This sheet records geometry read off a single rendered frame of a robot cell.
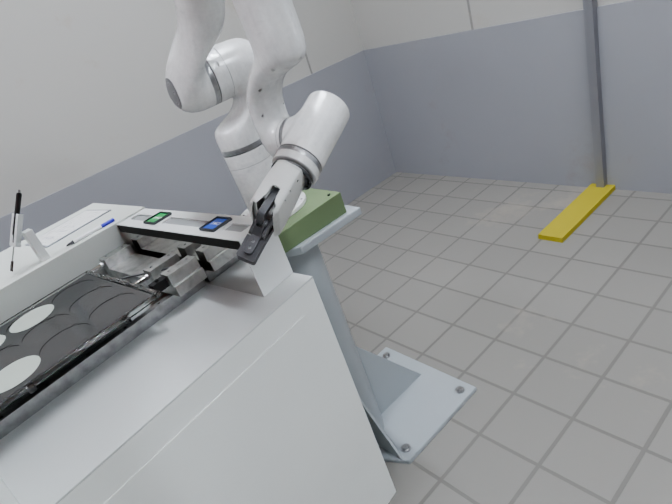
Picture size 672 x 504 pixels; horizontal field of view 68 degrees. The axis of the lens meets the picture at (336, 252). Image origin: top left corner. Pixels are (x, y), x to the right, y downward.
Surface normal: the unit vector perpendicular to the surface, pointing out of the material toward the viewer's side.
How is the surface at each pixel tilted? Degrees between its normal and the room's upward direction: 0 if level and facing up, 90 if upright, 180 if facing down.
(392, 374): 90
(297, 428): 90
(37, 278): 90
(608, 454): 0
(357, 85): 90
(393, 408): 0
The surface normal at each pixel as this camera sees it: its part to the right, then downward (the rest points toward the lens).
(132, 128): 0.63, 0.18
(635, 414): -0.30, -0.84
